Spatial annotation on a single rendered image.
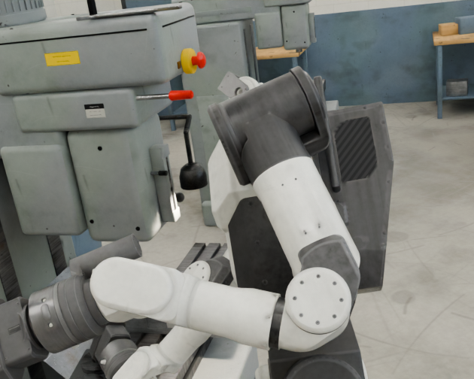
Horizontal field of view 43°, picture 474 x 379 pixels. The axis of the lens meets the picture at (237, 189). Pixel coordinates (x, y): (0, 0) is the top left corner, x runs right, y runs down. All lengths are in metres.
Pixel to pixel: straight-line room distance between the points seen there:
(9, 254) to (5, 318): 0.98
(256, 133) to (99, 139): 0.77
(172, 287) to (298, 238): 0.17
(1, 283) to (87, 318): 1.03
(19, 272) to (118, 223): 0.42
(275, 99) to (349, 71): 7.23
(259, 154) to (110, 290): 0.26
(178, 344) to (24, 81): 0.73
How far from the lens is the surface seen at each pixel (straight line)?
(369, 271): 0.95
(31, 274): 1.94
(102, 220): 1.62
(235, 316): 0.76
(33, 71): 1.53
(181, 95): 1.39
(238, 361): 1.87
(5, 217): 1.83
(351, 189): 0.95
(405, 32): 7.94
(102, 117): 1.48
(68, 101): 1.52
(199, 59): 1.46
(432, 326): 3.50
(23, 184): 1.67
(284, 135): 0.81
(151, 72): 1.39
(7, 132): 1.65
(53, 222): 1.67
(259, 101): 0.83
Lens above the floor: 1.97
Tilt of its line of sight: 21 degrees down
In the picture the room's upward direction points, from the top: 8 degrees counter-clockwise
